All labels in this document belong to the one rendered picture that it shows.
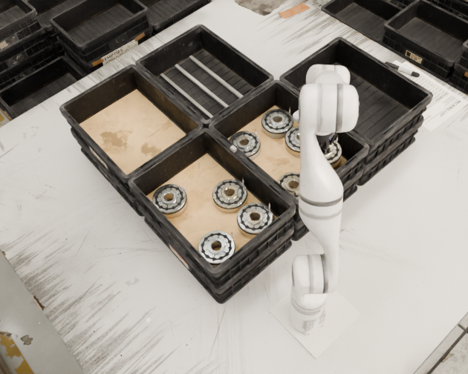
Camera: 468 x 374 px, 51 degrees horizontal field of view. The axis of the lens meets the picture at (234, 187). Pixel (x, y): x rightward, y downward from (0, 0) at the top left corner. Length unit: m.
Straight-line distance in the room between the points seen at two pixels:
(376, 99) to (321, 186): 0.81
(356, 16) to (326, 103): 2.12
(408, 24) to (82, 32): 1.67
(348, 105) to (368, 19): 2.11
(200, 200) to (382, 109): 0.69
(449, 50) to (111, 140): 1.75
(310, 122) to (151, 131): 0.85
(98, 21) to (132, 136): 1.19
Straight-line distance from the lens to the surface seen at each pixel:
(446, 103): 2.00
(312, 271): 1.15
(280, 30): 2.21
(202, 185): 1.52
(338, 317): 1.46
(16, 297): 2.50
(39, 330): 2.39
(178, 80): 1.83
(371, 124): 1.69
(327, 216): 1.03
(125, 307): 1.52
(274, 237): 1.40
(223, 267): 1.28
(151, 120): 1.71
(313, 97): 0.92
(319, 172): 0.99
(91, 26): 2.75
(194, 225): 1.45
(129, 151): 1.64
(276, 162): 1.55
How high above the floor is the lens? 2.07
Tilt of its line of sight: 56 degrees down
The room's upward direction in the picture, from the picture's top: 6 degrees counter-clockwise
